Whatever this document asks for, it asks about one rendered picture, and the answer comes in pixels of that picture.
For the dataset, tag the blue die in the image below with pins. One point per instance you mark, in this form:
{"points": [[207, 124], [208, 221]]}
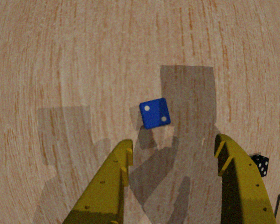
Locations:
{"points": [[154, 113]]}

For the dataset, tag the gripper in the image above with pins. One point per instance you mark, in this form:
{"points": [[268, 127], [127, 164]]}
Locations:
{"points": [[244, 196]]}

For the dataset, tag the black die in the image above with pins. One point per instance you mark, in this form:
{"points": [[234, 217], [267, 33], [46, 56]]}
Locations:
{"points": [[262, 163]]}

